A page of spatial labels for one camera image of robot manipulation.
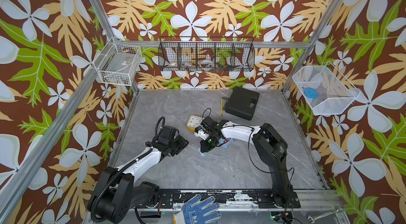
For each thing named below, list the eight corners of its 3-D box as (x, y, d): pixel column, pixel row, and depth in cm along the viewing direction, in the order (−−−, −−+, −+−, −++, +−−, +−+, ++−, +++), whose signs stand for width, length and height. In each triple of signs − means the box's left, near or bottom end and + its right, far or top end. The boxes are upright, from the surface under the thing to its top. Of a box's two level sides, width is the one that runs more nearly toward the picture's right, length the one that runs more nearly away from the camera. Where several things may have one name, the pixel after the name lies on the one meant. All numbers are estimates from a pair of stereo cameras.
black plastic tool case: (219, 110, 110) (219, 105, 105) (229, 89, 123) (230, 84, 119) (250, 122, 104) (252, 117, 99) (258, 98, 117) (260, 93, 113)
